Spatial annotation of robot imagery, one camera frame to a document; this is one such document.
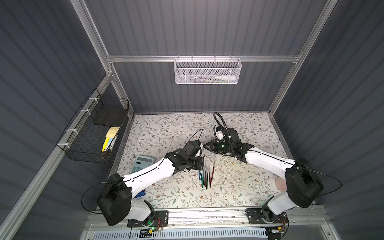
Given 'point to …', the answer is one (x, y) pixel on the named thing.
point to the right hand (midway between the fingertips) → (205, 146)
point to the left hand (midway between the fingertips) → (206, 166)
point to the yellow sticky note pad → (109, 136)
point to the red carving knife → (210, 180)
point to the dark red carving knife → (213, 166)
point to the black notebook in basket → (111, 115)
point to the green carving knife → (206, 181)
